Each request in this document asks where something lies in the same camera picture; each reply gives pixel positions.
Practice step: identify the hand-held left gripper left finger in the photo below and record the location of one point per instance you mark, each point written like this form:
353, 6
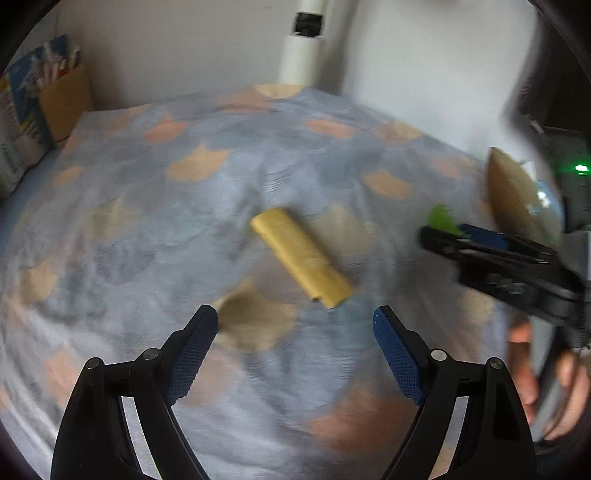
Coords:
191, 355

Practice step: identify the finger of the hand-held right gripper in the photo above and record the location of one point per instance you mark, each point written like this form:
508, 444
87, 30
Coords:
508, 281
489, 239

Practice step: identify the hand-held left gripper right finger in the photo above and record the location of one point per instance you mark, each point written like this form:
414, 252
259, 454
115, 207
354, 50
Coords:
401, 360

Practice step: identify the green plastic toy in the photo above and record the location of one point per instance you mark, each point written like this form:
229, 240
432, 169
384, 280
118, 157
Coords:
442, 219

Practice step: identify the person's right hand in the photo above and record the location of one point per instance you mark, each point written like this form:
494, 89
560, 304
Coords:
524, 369

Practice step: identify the blue shell-patterned bedsheet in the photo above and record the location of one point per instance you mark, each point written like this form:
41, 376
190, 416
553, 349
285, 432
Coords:
161, 221

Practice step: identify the black monitor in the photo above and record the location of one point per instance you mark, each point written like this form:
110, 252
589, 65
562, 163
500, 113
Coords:
570, 69

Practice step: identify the white pole with black joint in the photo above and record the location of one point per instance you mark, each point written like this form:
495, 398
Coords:
300, 60

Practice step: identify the large white booklet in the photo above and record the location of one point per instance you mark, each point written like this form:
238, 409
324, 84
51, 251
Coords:
14, 161

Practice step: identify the brown paper envelope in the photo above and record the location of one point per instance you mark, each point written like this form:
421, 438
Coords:
67, 106

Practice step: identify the printed paper bag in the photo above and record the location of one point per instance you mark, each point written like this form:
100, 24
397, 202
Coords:
32, 92

